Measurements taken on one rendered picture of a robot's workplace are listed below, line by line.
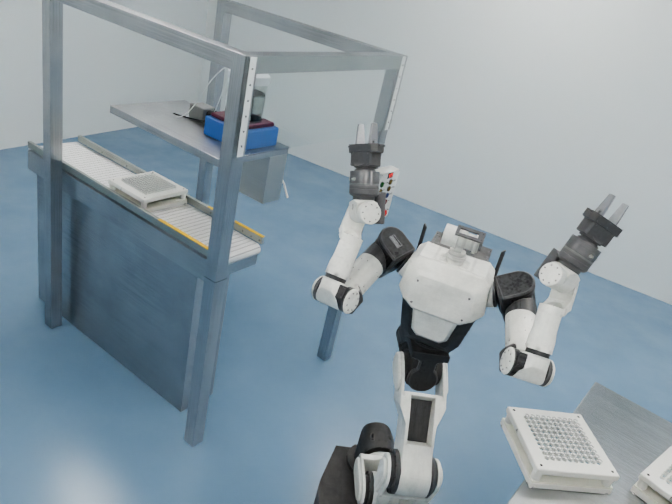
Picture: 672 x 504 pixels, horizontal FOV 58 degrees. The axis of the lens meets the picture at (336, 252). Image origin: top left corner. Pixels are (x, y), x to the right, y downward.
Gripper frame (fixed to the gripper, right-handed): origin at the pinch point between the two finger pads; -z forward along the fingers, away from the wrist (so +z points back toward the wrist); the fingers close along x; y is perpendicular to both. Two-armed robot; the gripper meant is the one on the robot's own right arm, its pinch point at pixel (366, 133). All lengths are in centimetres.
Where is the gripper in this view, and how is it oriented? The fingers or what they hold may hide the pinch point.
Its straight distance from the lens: 180.4
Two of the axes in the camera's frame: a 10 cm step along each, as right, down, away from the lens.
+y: -7.4, 0.2, -6.7
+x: 6.7, 0.9, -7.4
